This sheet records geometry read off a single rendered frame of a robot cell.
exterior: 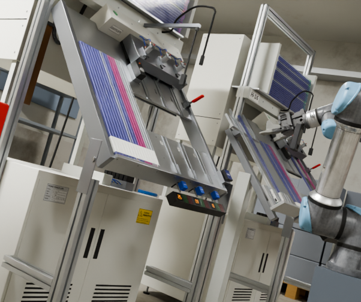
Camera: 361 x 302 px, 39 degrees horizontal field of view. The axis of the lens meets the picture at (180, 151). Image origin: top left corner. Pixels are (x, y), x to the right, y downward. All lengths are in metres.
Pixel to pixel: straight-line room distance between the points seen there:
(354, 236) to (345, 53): 4.52
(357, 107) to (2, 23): 1.43
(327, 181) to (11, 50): 1.30
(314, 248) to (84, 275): 3.20
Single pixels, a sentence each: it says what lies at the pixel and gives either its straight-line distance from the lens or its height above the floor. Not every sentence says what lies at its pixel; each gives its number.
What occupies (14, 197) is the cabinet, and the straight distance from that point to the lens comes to 1.91.
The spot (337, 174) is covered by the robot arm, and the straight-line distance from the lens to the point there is 1.78.
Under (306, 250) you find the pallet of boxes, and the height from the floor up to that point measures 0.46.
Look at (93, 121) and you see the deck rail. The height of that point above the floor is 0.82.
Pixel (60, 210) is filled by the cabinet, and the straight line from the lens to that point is 1.92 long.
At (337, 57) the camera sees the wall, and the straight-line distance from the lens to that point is 6.23.
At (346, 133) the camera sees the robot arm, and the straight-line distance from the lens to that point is 1.75.
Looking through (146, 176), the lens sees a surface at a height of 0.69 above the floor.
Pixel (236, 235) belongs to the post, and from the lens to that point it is 2.37.
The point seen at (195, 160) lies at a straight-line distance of 2.08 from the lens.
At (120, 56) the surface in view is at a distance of 2.12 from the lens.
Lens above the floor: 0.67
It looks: 5 degrees up
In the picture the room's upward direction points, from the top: 15 degrees clockwise
